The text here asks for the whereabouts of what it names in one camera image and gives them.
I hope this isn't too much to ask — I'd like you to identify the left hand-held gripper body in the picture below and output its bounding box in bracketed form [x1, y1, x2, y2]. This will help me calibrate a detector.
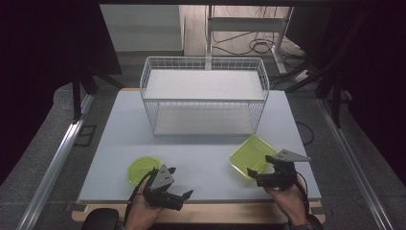
[143, 164, 185, 211]

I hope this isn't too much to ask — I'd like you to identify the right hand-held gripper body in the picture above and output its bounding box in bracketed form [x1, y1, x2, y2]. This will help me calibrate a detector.
[256, 149, 311, 190]

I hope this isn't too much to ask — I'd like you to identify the rectangular green plastic container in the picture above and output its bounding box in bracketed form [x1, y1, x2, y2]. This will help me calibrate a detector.
[229, 133, 278, 178]

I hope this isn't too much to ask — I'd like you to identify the round green plastic container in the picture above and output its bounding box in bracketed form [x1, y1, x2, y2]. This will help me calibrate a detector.
[127, 155, 162, 188]

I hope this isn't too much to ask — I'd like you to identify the white wire rack shelf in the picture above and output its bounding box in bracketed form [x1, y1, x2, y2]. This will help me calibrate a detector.
[139, 56, 271, 138]

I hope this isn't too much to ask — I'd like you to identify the person's right hand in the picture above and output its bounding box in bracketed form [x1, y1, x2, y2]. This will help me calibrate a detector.
[263, 177, 309, 226]

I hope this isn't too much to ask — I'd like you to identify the person's left hand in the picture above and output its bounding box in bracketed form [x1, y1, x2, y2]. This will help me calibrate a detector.
[124, 181, 167, 230]

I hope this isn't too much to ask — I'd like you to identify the black chair armrest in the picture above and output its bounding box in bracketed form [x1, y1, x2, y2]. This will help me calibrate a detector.
[80, 208, 121, 230]
[306, 214, 324, 230]

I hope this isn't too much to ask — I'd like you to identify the black metal stand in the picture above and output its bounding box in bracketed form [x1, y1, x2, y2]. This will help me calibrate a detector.
[71, 63, 126, 125]
[284, 47, 352, 129]

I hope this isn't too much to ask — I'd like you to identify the white power strip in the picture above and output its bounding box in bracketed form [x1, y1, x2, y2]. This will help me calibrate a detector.
[293, 69, 313, 84]

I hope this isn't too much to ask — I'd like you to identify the dark curtain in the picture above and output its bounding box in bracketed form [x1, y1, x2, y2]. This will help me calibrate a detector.
[286, 4, 406, 180]
[0, 0, 123, 187]

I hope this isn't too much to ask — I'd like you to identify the white cabinet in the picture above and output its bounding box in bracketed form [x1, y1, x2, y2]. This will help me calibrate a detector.
[99, 4, 186, 54]

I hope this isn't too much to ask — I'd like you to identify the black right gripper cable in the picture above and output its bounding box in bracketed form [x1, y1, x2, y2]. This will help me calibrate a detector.
[296, 172, 311, 221]

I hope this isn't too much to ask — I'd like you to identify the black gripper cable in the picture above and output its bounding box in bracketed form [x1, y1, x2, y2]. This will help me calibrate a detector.
[124, 168, 158, 224]
[296, 172, 311, 221]

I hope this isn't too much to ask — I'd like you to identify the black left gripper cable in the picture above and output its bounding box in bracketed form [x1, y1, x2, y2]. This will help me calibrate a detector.
[124, 168, 158, 224]

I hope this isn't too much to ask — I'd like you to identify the black cable loop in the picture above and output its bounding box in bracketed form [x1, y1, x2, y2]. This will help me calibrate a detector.
[295, 121, 316, 147]

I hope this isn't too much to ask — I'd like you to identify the silver metal rail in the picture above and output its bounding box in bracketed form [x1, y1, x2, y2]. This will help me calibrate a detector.
[17, 94, 96, 230]
[317, 97, 395, 230]

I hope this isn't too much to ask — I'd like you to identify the black floor cables bundle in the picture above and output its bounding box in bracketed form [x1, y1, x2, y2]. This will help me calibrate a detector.
[212, 32, 305, 59]

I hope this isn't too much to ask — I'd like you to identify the white metal desk frame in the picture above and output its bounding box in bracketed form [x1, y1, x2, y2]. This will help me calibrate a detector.
[205, 5, 294, 75]

